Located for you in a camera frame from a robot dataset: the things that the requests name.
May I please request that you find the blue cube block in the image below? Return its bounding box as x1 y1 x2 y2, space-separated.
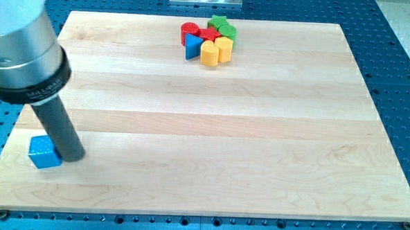
28 135 62 169

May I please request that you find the yellow heart block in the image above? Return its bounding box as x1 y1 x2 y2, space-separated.
199 40 220 67

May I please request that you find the blue triangle block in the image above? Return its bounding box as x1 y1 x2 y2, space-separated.
185 34 204 60

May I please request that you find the red star block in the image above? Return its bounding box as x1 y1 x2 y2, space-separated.
199 26 222 42

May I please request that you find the light wooden board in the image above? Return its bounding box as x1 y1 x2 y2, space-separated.
0 12 410 222

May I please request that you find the green cylinder block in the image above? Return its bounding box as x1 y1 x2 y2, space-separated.
218 24 237 48

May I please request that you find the red cylinder block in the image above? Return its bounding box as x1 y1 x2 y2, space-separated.
180 22 200 46

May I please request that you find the green star block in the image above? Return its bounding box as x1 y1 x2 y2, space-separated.
207 15 229 31

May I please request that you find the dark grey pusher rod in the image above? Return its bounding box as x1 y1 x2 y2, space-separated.
31 96 85 162

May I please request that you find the left board clamp screw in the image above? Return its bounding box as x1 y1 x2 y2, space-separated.
0 209 9 220

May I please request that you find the board clamp screw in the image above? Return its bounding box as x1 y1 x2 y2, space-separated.
0 209 9 220
402 222 410 230

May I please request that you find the right board clamp screw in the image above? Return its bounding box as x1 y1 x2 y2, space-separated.
402 222 410 230

